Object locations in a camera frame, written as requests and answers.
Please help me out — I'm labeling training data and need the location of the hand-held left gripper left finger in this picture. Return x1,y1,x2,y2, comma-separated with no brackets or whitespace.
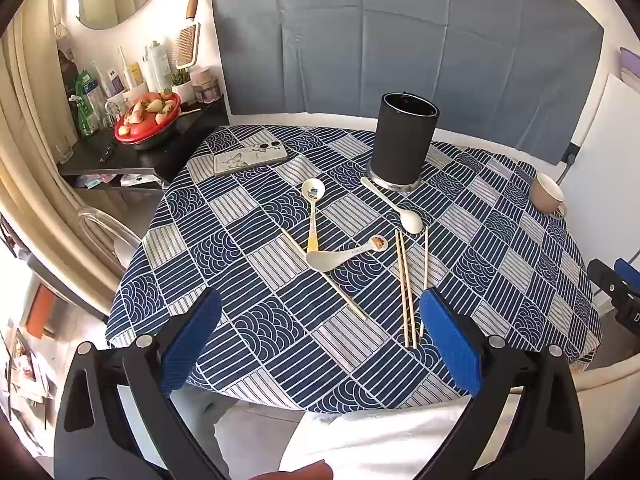
54,287,231,480

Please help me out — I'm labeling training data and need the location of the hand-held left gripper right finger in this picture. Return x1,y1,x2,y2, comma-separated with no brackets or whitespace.
415,287,586,480

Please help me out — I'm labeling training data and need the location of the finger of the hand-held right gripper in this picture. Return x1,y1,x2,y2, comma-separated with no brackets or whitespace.
614,257,640,287
587,259,626,307

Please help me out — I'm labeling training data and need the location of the beige chopstick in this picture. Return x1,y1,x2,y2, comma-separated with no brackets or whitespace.
398,230,418,349
279,226,369,321
419,225,430,338
395,230,411,348

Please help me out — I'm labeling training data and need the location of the plain white spoon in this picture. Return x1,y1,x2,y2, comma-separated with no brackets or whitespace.
361,176,424,235

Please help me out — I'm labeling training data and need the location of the white soup spoon printed handle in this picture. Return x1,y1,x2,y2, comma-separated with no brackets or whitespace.
305,235,389,271

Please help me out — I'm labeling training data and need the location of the black cylindrical utensil holder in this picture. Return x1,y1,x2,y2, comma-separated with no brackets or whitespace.
367,91,440,193

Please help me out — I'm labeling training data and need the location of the cream chair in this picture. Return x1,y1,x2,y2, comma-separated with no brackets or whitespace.
570,355,640,396

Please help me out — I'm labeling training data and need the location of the blue patterned tablecloth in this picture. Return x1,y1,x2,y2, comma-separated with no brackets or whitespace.
106,125,603,413

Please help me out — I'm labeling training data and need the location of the beige ceramic cup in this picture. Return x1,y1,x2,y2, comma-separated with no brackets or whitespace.
529,173,569,219

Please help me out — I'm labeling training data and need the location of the white refrigerator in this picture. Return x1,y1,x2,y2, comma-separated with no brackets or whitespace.
570,72,640,306

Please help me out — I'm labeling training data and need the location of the transparent chair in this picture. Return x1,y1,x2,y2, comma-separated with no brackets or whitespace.
77,206,143,273

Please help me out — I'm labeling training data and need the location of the person's light garment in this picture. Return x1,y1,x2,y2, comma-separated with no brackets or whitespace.
277,400,526,480

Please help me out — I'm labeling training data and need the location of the smartphone with butterfly case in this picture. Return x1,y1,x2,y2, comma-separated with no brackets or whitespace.
214,141,290,177

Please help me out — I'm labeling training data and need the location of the black side shelf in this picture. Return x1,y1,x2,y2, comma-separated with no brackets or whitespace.
56,95,231,193

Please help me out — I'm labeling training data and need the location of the purple colander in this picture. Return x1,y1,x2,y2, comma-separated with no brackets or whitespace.
619,46,640,81

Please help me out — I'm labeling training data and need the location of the red bowl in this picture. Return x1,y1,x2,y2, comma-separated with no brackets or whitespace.
114,92,182,150

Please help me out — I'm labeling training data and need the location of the pile of strawberries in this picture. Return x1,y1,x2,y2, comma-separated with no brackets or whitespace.
122,89,176,126

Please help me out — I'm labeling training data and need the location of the beige curtain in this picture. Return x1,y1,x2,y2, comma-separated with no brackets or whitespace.
0,10,146,321

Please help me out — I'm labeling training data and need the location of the small potted plant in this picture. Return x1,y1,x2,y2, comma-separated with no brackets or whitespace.
170,70,193,101

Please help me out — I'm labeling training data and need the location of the pink jar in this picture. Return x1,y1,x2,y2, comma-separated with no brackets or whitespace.
192,67,221,103

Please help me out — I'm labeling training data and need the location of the white spray bottle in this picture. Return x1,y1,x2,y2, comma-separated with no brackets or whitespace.
145,40,173,93

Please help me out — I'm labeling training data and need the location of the grey cloth backdrop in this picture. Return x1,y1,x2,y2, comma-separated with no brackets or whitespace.
206,0,606,166

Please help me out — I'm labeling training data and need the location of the printed spoon with yellow handle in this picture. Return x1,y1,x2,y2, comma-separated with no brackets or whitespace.
301,179,326,252

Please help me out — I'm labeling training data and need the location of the wooden handled hairbrush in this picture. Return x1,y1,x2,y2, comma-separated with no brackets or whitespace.
172,0,202,71

